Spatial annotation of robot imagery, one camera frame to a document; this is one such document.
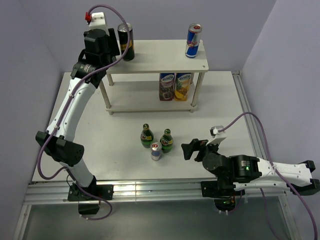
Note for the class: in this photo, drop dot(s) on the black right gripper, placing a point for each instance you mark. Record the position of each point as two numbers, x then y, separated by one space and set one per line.
196 145

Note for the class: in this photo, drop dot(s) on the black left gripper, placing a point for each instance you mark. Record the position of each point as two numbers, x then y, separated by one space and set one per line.
112 41

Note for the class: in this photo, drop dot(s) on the dark olive beverage can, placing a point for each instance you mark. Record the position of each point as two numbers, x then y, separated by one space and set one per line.
123 41

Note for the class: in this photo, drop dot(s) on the small red-tab silver can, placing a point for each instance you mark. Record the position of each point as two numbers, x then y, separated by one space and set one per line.
156 150

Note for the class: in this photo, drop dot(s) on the blue silver energy drink can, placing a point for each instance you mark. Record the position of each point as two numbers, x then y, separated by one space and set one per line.
193 40

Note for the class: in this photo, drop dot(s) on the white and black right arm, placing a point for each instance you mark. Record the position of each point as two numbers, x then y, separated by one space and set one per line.
238 173

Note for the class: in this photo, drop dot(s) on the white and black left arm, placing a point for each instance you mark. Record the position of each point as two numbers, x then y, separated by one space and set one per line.
58 139

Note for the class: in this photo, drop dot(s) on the white two-tier shelf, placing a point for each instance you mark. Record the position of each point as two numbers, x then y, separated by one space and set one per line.
133 86

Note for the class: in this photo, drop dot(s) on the short green glass bottle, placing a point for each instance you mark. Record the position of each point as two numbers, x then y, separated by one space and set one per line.
167 141

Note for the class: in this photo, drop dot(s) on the tall green glass bottle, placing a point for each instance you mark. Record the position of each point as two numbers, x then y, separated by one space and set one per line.
146 136

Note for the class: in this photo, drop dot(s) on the yellow pineapple juice carton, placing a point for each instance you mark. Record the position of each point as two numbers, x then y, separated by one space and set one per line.
182 86

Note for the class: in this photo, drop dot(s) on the purple grape juice carton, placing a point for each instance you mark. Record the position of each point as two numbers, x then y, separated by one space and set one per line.
166 86

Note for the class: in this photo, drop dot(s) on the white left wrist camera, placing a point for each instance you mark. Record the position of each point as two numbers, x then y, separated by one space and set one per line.
97 21

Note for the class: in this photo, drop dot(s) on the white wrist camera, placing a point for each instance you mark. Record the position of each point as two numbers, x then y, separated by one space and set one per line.
97 21
217 134

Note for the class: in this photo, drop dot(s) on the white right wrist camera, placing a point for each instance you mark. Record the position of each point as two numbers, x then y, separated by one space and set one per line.
217 134

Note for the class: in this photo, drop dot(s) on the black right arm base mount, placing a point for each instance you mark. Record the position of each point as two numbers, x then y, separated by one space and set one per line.
226 201

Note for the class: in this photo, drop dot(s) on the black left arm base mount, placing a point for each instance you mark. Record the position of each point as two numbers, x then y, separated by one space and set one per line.
89 202

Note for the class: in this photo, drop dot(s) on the aluminium front rail frame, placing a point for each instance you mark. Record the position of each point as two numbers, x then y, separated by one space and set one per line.
148 210

